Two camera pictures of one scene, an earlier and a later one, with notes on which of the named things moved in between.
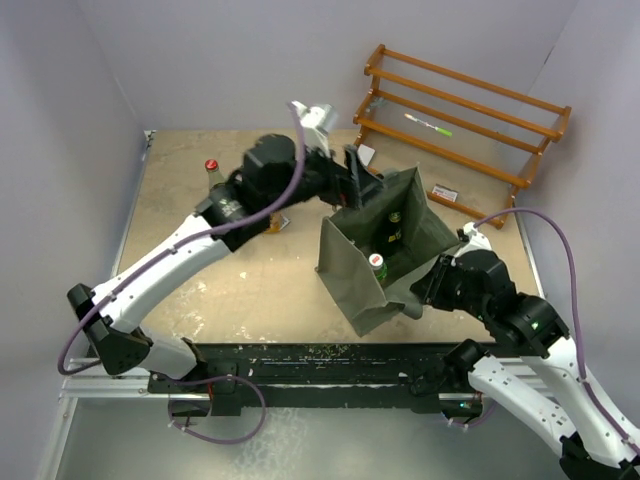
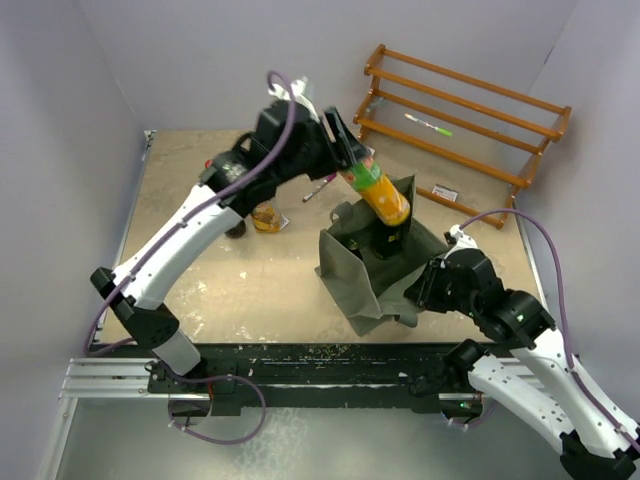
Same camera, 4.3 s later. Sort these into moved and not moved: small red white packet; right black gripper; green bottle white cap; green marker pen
Moved: green bottle white cap
Not moved: right black gripper; green marker pen; small red white packet
